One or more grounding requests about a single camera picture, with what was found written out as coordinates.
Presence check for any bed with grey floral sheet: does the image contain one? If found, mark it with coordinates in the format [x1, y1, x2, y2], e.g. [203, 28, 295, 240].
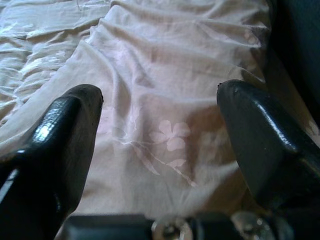
[0, 0, 320, 223]

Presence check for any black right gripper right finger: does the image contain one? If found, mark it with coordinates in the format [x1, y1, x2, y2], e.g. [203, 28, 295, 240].
[216, 79, 320, 216]

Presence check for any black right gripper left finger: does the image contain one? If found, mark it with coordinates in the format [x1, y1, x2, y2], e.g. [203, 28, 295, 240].
[0, 83, 105, 240]

